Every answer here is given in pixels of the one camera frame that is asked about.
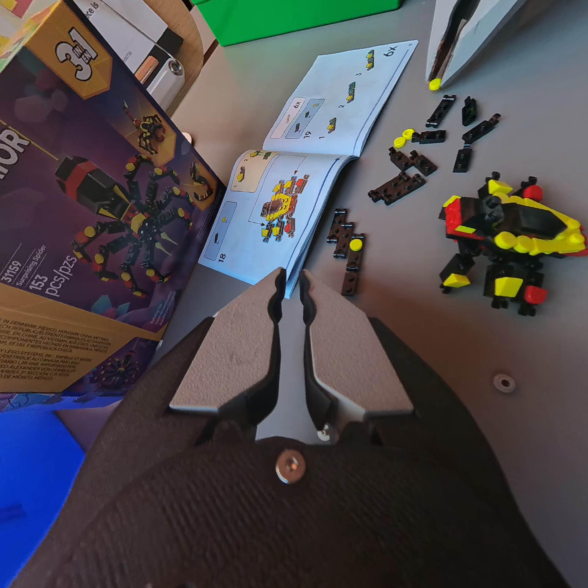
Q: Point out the green box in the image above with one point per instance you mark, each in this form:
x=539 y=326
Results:
x=298 y=18

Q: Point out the lego instruction booklet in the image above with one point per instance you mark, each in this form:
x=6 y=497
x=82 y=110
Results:
x=349 y=101

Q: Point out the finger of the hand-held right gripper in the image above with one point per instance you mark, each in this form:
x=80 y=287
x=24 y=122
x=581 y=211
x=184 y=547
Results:
x=487 y=32
x=436 y=36

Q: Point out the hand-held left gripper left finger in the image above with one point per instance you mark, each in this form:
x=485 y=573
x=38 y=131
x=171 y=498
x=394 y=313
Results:
x=229 y=363

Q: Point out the scattered black lego plates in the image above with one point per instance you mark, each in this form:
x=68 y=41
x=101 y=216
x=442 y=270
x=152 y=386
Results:
x=399 y=186

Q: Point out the yellow black red lego model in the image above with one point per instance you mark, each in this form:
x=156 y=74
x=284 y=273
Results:
x=519 y=229

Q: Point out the blue plastic bin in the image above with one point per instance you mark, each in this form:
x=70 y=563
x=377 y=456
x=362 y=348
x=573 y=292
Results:
x=27 y=482

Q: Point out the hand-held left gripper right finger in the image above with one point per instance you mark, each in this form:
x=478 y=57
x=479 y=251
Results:
x=358 y=367

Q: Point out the purple lego set box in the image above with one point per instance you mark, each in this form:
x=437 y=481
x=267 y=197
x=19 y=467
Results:
x=92 y=206

